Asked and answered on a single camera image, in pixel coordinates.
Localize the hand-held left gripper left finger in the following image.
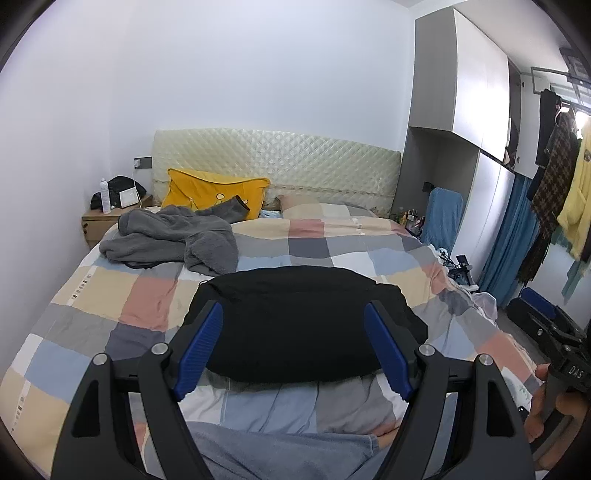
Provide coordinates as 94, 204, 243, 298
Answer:
50, 300, 225, 480

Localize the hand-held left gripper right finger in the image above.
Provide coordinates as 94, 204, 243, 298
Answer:
364, 300, 539, 480

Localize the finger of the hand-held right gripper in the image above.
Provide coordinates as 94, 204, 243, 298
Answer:
527, 310, 585, 346

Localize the black puffer jacket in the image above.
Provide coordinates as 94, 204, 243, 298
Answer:
178, 265, 429, 385

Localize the metal clothes rack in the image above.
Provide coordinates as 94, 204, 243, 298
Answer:
522, 46, 591, 95

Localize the black and blue case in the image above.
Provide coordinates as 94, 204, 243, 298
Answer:
507, 287, 558, 339

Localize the teal hanging garment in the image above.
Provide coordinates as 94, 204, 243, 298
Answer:
551, 231, 588, 299

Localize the white cloth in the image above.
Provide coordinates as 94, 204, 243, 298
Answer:
470, 291, 498, 320

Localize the blue curtain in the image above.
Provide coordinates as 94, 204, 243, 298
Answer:
478, 173, 543, 308

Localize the black tripod device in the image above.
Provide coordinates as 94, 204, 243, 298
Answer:
445, 254, 476, 285

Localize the grey fleece garment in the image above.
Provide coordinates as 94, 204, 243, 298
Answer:
99, 195, 252, 278

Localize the checked pastel quilt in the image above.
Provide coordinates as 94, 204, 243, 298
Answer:
0, 203, 546, 480

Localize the person's blue jeans leg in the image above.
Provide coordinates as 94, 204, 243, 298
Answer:
185, 421, 380, 480

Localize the yellow hanging sweater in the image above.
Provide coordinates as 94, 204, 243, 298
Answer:
557, 134, 591, 265

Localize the cluster of small bottles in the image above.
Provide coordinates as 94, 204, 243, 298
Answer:
390, 208, 426, 230

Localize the brown houndstooth hanging garment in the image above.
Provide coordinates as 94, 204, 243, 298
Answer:
517, 111, 580, 284

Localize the blue cloth on chair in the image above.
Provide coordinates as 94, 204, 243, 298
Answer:
421, 187, 464, 259

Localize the yellow pillow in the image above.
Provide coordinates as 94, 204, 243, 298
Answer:
161, 167, 271, 221

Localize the wooden nightstand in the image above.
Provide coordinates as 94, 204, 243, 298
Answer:
82, 194, 154, 252

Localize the pink checked pillow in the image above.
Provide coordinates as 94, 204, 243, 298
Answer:
276, 193, 377, 220

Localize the black bag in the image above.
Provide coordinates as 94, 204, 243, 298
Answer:
90, 175, 147, 210

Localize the black hanging garment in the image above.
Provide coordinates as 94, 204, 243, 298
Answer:
536, 89, 561, 168

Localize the cream quilted headboard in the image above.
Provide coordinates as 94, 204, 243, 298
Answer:
151, 128, 402, 215

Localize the grey wardrobe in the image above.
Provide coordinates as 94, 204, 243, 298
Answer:
399, 7, 525, 296

